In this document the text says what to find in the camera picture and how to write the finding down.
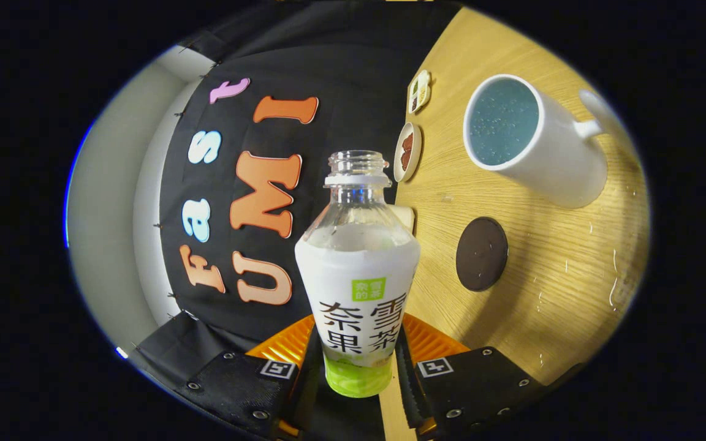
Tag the white plastic holder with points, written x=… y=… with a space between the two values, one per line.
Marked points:
x=405 y=217

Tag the black backdrop cloth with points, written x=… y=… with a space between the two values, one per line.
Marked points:
x=341 y=92

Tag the clear juice bottle white label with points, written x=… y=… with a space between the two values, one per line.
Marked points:
x=356 y=275

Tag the wooden table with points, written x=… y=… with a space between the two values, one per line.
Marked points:
x=561 y=275

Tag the dark brown round coaster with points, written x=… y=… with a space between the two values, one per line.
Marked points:
x=482 y=254

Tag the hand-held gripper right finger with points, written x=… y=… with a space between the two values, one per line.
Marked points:
x=475 y=386

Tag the white divided snack dish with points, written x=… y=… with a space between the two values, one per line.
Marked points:
x=419 y=92

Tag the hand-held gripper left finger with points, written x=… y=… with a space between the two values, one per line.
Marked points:
x=236 y=386

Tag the round white dish red food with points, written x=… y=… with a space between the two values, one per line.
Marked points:
x=407 y=152

